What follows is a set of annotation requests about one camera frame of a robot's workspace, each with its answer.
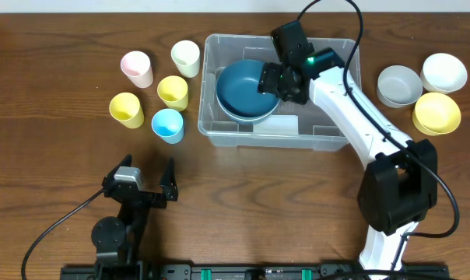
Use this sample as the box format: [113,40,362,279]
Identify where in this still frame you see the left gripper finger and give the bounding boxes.
[160,158,179,201]
[103,154,132,183]

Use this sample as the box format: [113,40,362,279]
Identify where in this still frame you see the large dark blue bowl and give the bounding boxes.
[219,103,279,125]

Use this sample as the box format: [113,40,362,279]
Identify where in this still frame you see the grey small bowl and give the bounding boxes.
[377,65,423,108]

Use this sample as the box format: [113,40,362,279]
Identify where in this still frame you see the yellow small bowl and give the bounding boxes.
[412,93,461,136]

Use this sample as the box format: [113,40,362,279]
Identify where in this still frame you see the white small bowl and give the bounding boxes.
[420,53,468,94]

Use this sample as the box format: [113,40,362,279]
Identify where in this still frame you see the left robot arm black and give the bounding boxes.
[91,155,178,265]

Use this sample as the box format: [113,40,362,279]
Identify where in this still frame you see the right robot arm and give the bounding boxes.
[258,20,437,271]

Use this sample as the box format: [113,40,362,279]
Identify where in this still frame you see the white label on container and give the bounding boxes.
[253,114,299,135]

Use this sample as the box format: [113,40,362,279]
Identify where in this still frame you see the clear plastic storage container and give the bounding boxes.
[198,33,349,151]

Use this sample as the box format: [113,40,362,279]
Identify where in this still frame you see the yellow cup near container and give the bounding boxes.
[157,75,188,112]

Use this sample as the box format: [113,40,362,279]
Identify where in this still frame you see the yellow cup far left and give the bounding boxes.
[109,93,144,129]

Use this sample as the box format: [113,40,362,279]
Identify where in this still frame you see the light blue plastic cup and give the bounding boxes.
[151,108,184,145]

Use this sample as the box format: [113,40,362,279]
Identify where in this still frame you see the pink plastic cup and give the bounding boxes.
[120,51,153,89]

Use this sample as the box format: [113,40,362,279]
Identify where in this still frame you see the cream plastic cup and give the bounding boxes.
[170,40,201,78]

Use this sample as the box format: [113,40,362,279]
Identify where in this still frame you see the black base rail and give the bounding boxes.
[60,262,450,280]

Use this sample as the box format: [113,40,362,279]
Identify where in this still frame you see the left black cable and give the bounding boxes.
[20,188,106,280]

